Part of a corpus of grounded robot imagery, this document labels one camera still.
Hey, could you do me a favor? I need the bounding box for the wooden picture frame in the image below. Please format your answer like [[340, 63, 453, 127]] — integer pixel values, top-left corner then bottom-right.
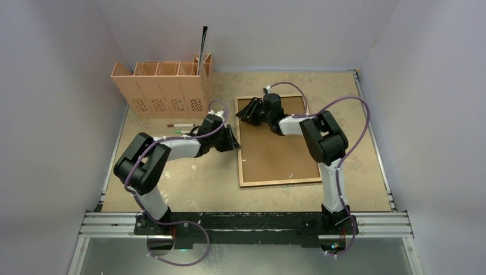
[[233, 93, 323, 188]]

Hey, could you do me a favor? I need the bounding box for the black flat strip in rack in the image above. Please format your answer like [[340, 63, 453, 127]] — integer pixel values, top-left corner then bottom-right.
[[197, 25, 208, 76]]

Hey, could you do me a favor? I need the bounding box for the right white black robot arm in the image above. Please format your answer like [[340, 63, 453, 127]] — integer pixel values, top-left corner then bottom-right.
[[236, 93, 351, 233]]

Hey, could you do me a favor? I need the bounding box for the aluminium rail frame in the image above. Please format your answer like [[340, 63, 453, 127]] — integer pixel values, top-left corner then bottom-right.
[[69, 72, 422, 274]]

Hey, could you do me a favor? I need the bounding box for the orange perforated organizer rack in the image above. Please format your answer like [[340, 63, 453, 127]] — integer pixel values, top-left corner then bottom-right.
[[111, 53, 213, 119]]

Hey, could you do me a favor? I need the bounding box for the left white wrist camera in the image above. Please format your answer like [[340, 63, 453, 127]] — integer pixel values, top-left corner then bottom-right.
[[208, 109, 225, 119]]

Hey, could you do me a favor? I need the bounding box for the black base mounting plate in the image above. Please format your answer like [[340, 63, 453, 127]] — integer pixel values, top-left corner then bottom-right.
[[134, 211, 359, 252]]

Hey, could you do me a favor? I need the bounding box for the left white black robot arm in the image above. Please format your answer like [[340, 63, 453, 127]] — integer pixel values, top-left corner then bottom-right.
[[113, 113, 241, 234]]

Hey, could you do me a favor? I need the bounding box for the red capped white marker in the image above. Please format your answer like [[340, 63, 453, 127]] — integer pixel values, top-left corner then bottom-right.
[[167, 124, 196, 128]]

